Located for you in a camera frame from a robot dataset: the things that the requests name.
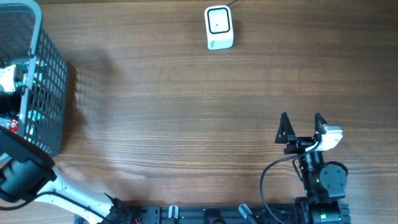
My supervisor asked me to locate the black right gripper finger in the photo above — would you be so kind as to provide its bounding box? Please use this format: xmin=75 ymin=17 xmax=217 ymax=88
xmin=275 ymin=112 xmax=296 ymax=144
xmin=315 ymin=113 xmax=327 ymax=135

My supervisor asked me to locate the green glove package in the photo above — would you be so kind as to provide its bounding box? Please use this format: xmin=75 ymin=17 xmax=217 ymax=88
xmin=1 ymin=62 xmax=29 ymax=129

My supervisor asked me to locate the red Nescafe coffee stick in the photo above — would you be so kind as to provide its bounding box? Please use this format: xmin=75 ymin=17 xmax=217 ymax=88
xmin=9 ymin=119 xmax=19 ymax=133

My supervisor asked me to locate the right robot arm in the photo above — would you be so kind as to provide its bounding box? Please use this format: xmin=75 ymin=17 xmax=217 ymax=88
xmin=275 ymin=112 xmax=348 ymax=223

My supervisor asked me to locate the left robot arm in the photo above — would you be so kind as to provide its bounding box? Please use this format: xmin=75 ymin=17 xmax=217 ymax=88
xmin=1 ymin=127 xmax=134 ymax=223

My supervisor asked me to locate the white barcode scanner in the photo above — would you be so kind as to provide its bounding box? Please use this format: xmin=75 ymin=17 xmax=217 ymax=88
xmin=204 ymin=5 xmax=234 ymax=50

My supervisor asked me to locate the grey plastic mesh basket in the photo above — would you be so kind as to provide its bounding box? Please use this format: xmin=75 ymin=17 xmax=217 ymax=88
xmin=1 ymin=1 xmax=69 ymax=157

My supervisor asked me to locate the black right camera cable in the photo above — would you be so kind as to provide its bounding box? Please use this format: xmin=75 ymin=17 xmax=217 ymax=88
xmin=259 ymin=141 xmax=322 ymax=224

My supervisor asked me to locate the black camera cable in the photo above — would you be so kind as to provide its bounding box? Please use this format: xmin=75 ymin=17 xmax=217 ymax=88
xmin=259 ymin=141 xmax=322 ymax=224
xmin=0 ymin=191 xmax=109 ymax=224

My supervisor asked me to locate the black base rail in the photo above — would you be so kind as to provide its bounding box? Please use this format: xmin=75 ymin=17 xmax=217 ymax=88
xmin=73 ymin=203 xmax=351 ymax=224

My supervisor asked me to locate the black left camera cable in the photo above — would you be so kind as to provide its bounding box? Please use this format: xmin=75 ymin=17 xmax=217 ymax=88
xmin=0 ymin=191 xmax=109 ymax=224

